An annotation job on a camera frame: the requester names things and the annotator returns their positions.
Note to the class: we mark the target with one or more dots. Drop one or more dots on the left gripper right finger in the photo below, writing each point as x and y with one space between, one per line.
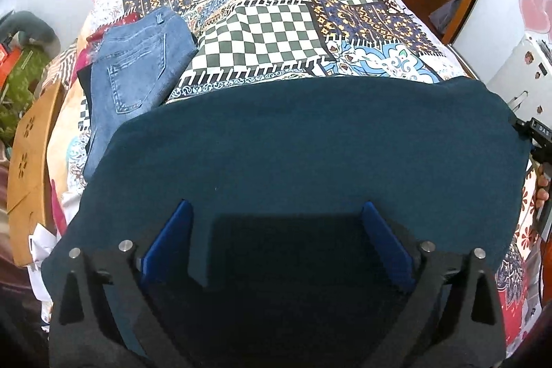
453 315

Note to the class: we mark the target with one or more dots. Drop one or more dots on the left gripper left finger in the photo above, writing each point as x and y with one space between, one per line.
104 317

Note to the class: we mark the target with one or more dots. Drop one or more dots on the dark teal pants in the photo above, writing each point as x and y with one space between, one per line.
278 270

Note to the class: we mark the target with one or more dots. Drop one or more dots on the person's right hand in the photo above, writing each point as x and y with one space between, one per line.
542 195

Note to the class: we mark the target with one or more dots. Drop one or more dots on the brown wooden wardrobe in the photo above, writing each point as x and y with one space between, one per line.
506 44

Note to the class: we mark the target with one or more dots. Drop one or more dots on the wooden lap desk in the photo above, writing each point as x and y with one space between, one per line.
29 194

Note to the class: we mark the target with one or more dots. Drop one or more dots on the black folded garment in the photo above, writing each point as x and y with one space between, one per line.
84 76

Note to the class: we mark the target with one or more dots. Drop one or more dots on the green fabric storage bin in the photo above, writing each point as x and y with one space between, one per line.
18 94

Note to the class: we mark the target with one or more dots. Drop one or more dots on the blue denim jeans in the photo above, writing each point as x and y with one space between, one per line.
136 66

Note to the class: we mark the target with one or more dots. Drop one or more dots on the orange box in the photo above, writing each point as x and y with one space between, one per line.
8 58

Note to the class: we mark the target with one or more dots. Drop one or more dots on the grey neck pillow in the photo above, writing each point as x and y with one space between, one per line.
26 28

